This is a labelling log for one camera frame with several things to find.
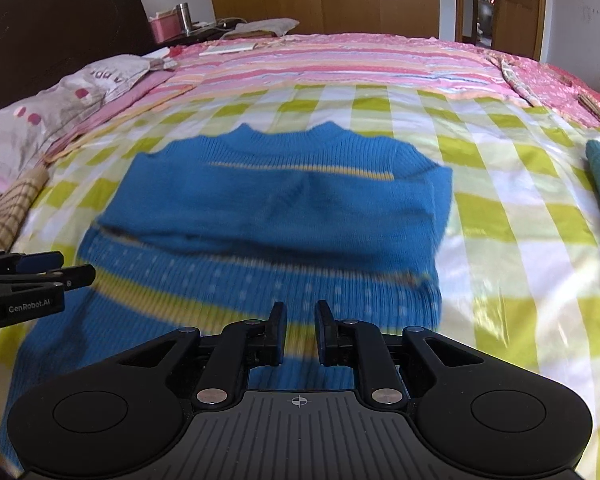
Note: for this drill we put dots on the wooden door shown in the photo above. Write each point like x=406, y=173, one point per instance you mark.
x=518, y=27

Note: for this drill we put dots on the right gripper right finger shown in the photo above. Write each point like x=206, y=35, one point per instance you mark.
x=373, y=356

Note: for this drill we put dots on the pink pillow sheet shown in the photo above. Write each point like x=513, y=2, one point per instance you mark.
x=105, y=105

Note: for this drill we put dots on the blue striped knit sweater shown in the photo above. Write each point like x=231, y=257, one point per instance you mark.
x=215, y=229

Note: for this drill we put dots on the pink storage box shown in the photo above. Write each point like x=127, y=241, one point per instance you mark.
x=165, y=27

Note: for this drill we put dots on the beige brown striped sweater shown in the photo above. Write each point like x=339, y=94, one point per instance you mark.
x=16, y=202

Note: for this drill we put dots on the checkered yellow plastic sheet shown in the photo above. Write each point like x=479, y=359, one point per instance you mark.
x=519, y=265

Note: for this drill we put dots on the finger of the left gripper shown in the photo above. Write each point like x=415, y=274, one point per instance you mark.
x=16, y=262
x=70, y=278

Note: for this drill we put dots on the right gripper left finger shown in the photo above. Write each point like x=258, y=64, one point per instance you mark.
x=227, y=358

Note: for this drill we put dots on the pink striped bedspread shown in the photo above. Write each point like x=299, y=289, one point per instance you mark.
x=445, y=68

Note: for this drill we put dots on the grey dotted pillow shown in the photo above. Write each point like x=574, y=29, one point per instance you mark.
x=116, y=75

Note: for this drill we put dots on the dark wooden headboard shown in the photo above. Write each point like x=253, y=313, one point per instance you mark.
x=42, y=41

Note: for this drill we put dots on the grey cloth on nightstand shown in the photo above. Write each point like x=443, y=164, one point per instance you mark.
x=272, y=27

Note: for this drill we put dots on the white flat box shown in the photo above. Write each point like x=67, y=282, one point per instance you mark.
x=222, y=49

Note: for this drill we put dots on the steel thermos bottle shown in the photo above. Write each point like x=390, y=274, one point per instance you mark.
x=182, y=10

